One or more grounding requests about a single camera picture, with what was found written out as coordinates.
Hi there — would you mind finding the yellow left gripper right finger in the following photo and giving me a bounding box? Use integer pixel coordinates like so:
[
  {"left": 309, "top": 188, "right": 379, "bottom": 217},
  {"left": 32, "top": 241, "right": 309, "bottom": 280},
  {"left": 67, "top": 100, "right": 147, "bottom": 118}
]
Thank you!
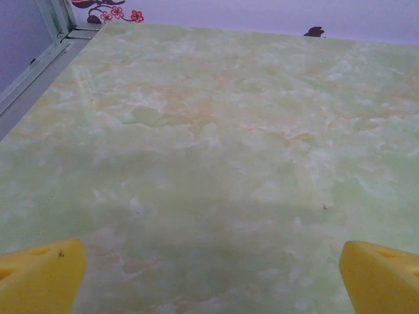
[{"left": 338, "top": 240, "right": 419, "bottom": 314}]

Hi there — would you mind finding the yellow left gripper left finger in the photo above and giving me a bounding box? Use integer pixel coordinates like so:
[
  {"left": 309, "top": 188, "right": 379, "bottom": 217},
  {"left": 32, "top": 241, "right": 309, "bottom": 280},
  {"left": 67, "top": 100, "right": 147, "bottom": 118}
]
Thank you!
[{"left": 0, "top": 238, "right": 88, "bottom": 314}]

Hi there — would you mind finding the aluminium frame side rail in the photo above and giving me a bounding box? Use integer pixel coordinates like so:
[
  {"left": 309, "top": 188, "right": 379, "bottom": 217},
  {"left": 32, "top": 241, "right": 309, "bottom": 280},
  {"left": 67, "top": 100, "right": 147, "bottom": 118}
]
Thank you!
[{"left": 0, "top": 27, "right": 101, "bottom": 115}]

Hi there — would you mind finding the aluminium frame post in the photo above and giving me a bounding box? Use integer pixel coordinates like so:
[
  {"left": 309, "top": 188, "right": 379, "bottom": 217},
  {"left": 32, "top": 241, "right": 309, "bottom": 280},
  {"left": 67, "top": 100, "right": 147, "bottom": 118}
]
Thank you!
[{"left": 34, "top": 0, "right": 79, "bottom": 40}]

